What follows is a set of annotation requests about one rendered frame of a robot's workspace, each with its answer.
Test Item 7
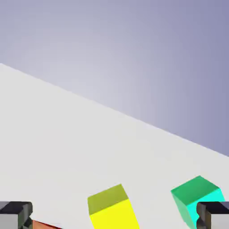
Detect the small green cube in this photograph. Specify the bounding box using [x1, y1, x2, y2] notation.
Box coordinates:
[170, 175, 226, 229]

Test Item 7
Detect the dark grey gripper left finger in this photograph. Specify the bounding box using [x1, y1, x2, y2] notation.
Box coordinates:
[0, 201, 34, 229]

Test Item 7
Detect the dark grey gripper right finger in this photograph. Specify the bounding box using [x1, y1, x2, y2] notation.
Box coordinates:
[196, 201, 229, 229]

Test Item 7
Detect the small yellow cube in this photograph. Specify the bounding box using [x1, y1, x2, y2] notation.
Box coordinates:
[87, 183, 140, 229]

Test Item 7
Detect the small red cube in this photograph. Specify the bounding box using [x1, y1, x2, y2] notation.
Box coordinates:
[32, 220, 62, 229]

